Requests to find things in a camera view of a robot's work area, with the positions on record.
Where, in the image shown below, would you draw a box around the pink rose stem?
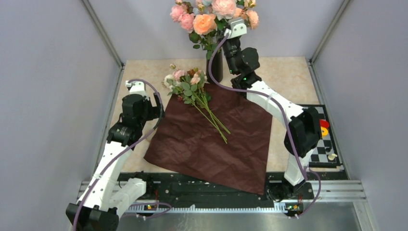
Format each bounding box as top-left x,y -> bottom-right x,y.
211,0 -> 237,20

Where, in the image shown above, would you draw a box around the pink white rose stems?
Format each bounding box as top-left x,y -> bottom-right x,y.
163,64 -> 230,143

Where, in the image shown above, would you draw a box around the red paper bouquet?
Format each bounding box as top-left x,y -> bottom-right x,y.
144,84 -> 272,195

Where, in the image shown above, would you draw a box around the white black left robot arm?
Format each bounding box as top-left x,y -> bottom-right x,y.
65,92 -> 165,231

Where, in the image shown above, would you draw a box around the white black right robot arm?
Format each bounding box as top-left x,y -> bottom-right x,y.
220,37 -> 322,198

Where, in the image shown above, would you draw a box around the black cylindrical vase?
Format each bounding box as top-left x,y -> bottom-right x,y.
205,51 -> 224,84

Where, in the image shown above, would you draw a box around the colourful artificial flower bunch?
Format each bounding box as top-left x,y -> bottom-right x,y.
170,0 -> 259,53

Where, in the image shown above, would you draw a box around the red yellow toy block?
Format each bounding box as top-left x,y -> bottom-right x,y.
319,119 -> 330,138

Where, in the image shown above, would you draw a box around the black white checkerboard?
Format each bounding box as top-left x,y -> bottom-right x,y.
302,104 -> 342,168

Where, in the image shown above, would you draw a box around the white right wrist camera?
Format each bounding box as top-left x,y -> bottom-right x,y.
224,17 -> 247,39

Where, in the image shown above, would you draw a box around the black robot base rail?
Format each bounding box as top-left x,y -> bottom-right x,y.
118,172 -> 314,209

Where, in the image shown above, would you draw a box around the white toothed cable duct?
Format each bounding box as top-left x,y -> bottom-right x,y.
125,202 -> 303,215

